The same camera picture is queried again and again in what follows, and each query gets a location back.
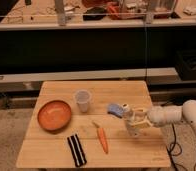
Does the orange bowl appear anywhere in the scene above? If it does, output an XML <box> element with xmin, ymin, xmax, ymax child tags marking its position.
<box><xmin>37</xmin><ymin>100</ymin><xmax>72</xmax><ymax>131</ymax></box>

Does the black white striped cloth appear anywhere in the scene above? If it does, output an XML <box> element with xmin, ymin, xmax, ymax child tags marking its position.
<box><xmin>67</xmin><ymin>134</ymin><xmax>87</xmax><ymax>167</ymax></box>

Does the black cable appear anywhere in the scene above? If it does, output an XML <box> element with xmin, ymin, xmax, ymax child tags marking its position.
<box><xmin>166</xmin><ymin>123</ymin><xmax>196</xmax><ymax>171</ymax></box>

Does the black box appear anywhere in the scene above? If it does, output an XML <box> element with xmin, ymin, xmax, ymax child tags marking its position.
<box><xmin>175</xmin><ymin>50</ymin><xmax>196</xmax><ymax>80</ymax></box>

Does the orange object on shelf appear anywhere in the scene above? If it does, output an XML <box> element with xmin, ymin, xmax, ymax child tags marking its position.
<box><xmin>106</xmin><ymin>2</ymin><xmax>120</xmax><ymax>20</ymax></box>

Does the clear plastic cup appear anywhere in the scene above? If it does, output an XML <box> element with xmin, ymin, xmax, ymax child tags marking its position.
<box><xmin>74</xmin><ymin>89</ymin><xmax>91</xmax><ymax>113</ymax></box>

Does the black object on shelf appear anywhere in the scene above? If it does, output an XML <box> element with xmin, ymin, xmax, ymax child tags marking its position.
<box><xmin>83</xmin><ymin>7</ymin><xmax>106</xmax><ymax>21</ymax></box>

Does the wooden table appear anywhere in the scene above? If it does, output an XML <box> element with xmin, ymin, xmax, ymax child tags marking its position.
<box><xmin>16</xmin><ymin>81</ymin><xmax>170</xmax><ymax>169</ymax></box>

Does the blue sponge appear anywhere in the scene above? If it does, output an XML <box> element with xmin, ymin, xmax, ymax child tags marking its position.
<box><xmin>107</xmin><ymin>103</ymin><xmax>124</xmax><ymax>118</ymax></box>

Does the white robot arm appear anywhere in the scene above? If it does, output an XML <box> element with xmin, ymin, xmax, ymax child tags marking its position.
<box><xmin>123</xmin><ymin>100</ymin><xmax>196</xmax><ymax>136</ymax></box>

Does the orange carrot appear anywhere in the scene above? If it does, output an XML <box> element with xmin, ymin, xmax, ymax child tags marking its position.
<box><xmin>93</xmin><ymin>123</ymin><xmax>108</xmax><ymax>153</ymax></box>

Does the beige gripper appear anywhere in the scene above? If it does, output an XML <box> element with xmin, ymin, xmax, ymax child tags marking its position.
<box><xmin>132</xmin><ymin>108</ymin><xmax>153</xmax><ymax>128</ymax></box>

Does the metal shelf post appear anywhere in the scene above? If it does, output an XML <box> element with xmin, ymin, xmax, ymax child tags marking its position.
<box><xmin>54</xmin><ymin>0</ymin><xmax>66</xmax><ymax>26</ymax></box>

